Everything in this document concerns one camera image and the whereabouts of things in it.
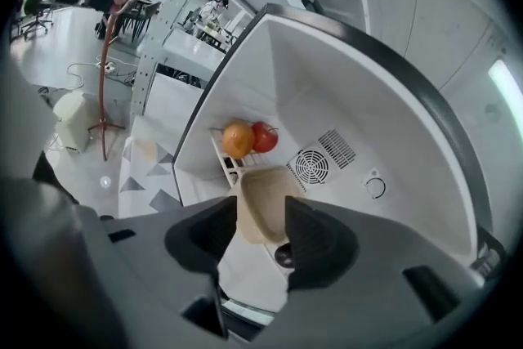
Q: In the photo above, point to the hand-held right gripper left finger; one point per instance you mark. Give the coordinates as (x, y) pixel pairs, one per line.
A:
(202, 237)

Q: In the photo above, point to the white perforated metal column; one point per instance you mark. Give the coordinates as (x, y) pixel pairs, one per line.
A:
(163, 24)

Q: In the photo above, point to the cream plastic bin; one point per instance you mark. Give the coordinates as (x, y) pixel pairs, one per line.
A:
(73, 118)

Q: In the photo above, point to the dark purple plum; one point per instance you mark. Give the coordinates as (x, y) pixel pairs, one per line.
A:
(282, 255)

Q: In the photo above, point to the black dining chairs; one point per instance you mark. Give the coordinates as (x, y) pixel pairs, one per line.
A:
(139, 18)

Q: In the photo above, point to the red apple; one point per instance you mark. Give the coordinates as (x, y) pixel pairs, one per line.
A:
(266, 138)

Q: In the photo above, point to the black office chair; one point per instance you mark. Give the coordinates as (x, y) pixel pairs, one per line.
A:
(37, 14)

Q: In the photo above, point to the beige plastic container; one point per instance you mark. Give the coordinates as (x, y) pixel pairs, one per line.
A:
(261, 196)

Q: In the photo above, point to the white long table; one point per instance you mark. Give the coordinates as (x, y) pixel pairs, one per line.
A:
(192, 47)

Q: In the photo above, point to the grey triangle patterned mat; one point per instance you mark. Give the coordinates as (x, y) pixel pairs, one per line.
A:
(139, 175)

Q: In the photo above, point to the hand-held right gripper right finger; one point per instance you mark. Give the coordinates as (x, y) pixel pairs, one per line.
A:
(323, 245)

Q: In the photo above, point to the white fridge with black edge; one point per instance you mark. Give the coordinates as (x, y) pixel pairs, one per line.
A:
(367, 94)

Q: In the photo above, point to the orange fruit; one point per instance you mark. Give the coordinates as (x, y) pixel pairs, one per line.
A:
(238, 141)

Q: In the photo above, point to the ceiling light bar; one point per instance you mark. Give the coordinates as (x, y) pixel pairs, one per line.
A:
(499, 77)

